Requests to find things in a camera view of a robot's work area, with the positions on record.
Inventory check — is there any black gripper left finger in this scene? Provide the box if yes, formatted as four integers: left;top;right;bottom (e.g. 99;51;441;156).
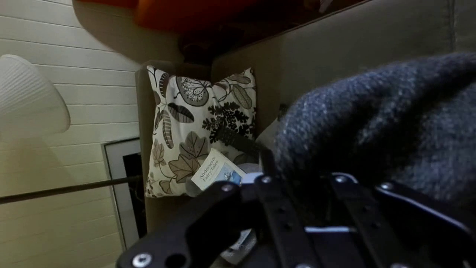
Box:
115;172;324;268

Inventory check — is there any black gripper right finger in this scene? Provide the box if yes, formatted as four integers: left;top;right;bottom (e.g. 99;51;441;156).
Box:
327;171;476;268

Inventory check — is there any dark grey fuzzy towel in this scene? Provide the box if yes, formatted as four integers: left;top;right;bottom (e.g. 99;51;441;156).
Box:
270;50;476;229

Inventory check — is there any small floral throw pillow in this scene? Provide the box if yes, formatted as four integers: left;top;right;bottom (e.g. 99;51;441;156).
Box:
144;65;260;199

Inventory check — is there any white paper booklet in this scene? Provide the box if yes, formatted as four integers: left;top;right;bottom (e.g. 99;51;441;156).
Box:
188;147;248;191

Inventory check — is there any black framed picture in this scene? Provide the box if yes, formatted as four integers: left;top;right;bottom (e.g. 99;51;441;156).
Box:
101;136;148;249

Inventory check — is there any orange armchair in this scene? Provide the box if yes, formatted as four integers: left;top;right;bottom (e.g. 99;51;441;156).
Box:
72;0;370;35

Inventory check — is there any floor lamp with white shade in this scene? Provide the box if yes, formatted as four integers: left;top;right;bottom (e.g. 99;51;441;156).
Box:
0;51;145;205

